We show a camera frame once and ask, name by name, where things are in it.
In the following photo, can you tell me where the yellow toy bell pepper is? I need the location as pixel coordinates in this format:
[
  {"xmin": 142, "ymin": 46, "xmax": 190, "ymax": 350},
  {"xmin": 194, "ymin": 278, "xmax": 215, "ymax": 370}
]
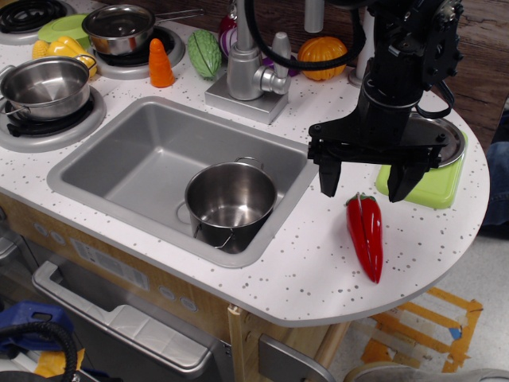
[{"xmin": 45, "ymin": 36, "xmax": 97, "ymax": 79}]

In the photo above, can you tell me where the green plastic cutting board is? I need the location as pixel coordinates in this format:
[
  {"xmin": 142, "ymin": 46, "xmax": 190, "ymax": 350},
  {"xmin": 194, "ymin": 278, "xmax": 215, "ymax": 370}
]
[{"xmin": 375, "ymin": 131, "xmax": 469, "ymax": 210}]

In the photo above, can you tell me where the yellow toy corn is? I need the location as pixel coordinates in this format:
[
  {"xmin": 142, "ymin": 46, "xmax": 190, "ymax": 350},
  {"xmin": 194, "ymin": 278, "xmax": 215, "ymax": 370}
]
[{"xmin": 32, "ymin": 40, "xmax": 49, "ymax": 59}]

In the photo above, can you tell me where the back right stove burner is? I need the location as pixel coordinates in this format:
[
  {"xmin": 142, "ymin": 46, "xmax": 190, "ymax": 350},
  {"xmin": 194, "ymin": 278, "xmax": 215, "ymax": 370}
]
[{"xmin": 88, "ymin": 26, "xmax": 185, "ymax": 80}]

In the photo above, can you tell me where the round metal pot lid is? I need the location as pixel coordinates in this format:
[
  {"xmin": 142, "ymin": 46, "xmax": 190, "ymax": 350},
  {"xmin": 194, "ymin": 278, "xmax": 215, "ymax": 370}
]
[{"xmin": 409, "ymin": 111, "xmax": 466, "ymax": 168}]

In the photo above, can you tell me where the red toy chili pepper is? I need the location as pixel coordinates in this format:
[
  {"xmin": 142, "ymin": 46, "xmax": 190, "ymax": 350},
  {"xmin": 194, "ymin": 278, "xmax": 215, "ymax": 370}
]
[{"xmin": 345, "ymin": 193, "xmax": 383, "ymax": 284}]

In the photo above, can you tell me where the orange toy carrot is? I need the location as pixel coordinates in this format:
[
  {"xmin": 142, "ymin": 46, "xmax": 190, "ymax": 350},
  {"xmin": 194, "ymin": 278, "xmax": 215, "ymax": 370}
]
[{"xmin": 149, "ymin": 38, "xmax": 175, "ymax": 88}]

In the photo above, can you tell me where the front stove burner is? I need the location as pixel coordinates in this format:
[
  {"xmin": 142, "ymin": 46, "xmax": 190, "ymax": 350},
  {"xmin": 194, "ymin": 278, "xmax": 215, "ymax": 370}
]
[{"xmin": 1, "ymin": 88, "xmax": 106, "ymax": 153}]

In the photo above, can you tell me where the green plastic plate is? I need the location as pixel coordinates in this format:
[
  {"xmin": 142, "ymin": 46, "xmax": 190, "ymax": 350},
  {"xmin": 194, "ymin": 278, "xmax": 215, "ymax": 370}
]
[{"xmin": 38, "ymin": 14, "xmax": 91, "ymax": 49}]

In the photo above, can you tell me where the back left stove burner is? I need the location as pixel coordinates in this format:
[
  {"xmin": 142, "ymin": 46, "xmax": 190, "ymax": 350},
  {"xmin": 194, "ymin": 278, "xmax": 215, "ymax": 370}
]
[{"xmin": 1, "ymin": 0, "xmax": 76, "ymax": 45}]

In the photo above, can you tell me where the grey toy sink basin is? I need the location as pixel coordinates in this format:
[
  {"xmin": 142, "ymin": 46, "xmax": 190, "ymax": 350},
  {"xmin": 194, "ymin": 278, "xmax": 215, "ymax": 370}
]
[{"xmin": 47, "ymin": 96, "xmax": 317, "ymax": 268}]

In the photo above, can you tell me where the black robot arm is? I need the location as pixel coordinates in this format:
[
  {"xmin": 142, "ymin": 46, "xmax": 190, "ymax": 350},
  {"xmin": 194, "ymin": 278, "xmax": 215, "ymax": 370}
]
[{"xmin": 308, "ymin": 1, "xmax": 463, "ymax": 202}]

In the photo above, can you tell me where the grey rounded cabinet door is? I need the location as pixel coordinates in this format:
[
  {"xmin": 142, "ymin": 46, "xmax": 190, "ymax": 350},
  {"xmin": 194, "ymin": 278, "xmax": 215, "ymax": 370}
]
[{"xmin": 258, "ymin": 334, "xmax": 336, "ymax": 382}]

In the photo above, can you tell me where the orange toy pumpkin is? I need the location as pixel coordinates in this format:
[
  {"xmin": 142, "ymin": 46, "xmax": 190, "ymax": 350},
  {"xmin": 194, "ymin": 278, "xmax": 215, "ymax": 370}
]
[{"xmin": 297, "ymin": 37, "xmax": 348, "ymax": 81}]

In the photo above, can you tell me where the steel pot in sink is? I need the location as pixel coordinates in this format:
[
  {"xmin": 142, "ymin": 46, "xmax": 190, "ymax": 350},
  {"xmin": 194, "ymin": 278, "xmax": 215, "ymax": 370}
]
[{"xmin": 185, "ymin": 156, "xmax": 278, "ymax": 254}]

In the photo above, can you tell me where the silver toy faucet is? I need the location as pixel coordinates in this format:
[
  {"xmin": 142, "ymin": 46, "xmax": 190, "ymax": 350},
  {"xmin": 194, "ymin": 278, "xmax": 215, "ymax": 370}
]
[{"xmin": 205, "ymin": 1, "xmax": 291, "ymax": 124}]

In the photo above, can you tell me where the stove burner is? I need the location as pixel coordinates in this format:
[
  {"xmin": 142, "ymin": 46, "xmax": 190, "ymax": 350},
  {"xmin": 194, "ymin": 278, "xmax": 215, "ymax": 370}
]
[
  {"xmin": 88, "ymin": 26, "xmax": 185, "ymax": 80},
  {"xmin": 1, "ymin": 0, "xmax": 76, "ymax": 45},
  {"xmin": 1, "ymin": 88, "xmax": 106, "ymax": 153}
]

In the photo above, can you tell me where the black corrugated cable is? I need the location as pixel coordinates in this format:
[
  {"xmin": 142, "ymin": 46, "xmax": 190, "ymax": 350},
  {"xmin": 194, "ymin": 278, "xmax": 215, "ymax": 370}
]
[{"xmin": 243, "ymin": 0, "xmax": 367, "ymax": 74}]

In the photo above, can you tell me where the green toy bitter gourd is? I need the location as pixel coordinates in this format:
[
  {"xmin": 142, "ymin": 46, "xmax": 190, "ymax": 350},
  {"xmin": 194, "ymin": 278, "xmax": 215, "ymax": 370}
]
[{"xmin": 188, "ymin": 29, "xmax": 222, "ymax": 79}]

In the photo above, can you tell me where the blue jeans leg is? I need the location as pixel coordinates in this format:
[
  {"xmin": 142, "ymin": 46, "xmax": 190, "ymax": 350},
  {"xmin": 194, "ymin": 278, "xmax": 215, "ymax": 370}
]
[{"xmin": 483, "ymin": 141, "xmax": 508, "ymax": 226}]

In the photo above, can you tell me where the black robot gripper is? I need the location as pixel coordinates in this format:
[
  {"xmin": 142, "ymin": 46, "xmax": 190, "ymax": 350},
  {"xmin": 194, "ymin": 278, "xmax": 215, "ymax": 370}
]
[{"xmin": 308, "ymin": 58, "xmax": 453, "ymax": 203}]

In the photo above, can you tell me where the steel pot front burner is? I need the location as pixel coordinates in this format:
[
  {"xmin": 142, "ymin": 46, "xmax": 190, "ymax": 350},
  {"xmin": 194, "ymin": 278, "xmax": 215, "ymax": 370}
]
[{"xmin": 1, "ymin": 56, "xmax": 91, "ymax": 121}]

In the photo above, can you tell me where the purple toy onion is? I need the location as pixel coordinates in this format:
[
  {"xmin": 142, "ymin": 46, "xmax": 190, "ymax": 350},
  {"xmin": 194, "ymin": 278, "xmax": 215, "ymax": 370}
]
[{"xmin": 218, "ymin": 13, "xmax": 237, "ymax": 59}]

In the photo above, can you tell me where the black corrugated hose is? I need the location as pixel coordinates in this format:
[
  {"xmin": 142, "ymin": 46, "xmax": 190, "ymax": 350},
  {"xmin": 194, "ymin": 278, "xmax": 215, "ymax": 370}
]
[{"xmin": 0, "ymin": 321, "xmax": 77, "ymax": 382}]

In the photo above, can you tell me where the blue plastic object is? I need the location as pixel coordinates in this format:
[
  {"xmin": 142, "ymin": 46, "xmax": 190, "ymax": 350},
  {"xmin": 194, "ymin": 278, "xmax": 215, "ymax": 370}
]
[{"xmin": 1, "ymin": 300, "xmax": 75, "ymax": 352}]

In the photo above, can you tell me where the steel saucepan back burner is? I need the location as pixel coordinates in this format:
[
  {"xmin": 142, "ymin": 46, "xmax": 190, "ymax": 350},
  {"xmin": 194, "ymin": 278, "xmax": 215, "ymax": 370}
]
[{"xmin": 81, "ymin": 4, "xmax": 205, "ymax": 56}]

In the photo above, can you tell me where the grey toy oven door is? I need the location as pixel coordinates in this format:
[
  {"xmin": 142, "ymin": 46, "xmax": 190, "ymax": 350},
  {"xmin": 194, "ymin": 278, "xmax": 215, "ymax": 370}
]
[{"xmin": 32, "ymin": 261, "xmax": 234, "ymax": 381}]

